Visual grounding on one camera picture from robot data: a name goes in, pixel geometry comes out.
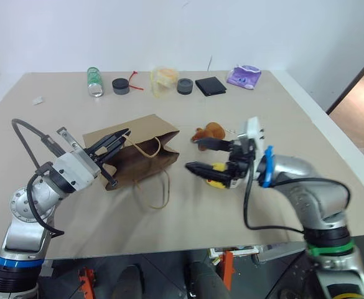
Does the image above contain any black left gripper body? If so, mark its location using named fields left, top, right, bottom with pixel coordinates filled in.
left=86, top=140, right=113, bottom=166

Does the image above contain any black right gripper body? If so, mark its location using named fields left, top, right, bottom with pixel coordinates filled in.
left=226, top=138, right=258, bottom=189

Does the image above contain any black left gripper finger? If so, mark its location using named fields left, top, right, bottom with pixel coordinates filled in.
left=98, top=164, right=118, bottom=187
left=101, top=128, right=132, bottom=163

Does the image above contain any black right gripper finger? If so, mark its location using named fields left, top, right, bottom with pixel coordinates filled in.
left=185, top=161, right=232, bottom=185
left=196, top=138, right=233, bottom=153

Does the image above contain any yellow plush toy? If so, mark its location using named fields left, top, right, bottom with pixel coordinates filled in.
left=204, top=162, right=230, bottom=190

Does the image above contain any brown paper bag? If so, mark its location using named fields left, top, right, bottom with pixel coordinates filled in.
left=82, top=113, right=182, bottom=210

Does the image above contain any brown plush toy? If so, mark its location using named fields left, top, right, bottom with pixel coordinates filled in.
left=190, top=121, right=226, bottom=152

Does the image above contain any yellow plastic bag with contents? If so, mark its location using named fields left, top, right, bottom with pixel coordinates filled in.
left=150, top=64, right=179, bottom=100

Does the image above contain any black round container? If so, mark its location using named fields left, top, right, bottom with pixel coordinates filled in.
left=111, top=78, right=131, bottom=95

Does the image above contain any black wallet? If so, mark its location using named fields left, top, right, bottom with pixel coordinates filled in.
left=195, top=77, right=228, bottom=97

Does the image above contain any clear bottle with green label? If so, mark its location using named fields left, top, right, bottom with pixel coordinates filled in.
left=86, top=65, right=105, bottom=98

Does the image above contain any dark grey round container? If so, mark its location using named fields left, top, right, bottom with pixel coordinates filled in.
left=176, top=78, right=195, bottom=95

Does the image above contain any purple plastic packet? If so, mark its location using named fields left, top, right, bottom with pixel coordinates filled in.
left=226, top=64, right=263, bottom=90

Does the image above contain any orange clamp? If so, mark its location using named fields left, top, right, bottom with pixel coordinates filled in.
left=220, top=250, right=235, bottom=291
left=77, top=266, right=96, bottom=299

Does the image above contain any dark rounded shape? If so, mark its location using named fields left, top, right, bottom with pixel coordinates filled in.
left=184, top=261, right=230, bottom=299

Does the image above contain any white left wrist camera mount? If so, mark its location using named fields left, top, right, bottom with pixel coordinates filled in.
left=49, top=126, right=103, bottom=192

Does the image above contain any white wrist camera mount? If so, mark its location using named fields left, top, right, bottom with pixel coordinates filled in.
left=235, top=116, right=268, bottom=158
left=49, top=126, right=103, bottom=192

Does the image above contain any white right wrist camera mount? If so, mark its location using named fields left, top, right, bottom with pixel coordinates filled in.
left=235, top=116, right=268, bottom=158

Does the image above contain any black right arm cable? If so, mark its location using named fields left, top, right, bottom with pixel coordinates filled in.
left=243, top=168, right=352, bottom=233

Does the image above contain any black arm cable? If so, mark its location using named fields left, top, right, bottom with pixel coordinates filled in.
left=11, top=118, right=66, bottom=236
left=243, top=168, right=352, bottom=233

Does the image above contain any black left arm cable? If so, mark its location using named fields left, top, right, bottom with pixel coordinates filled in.
left=11, top=118, right=66, bottom=236

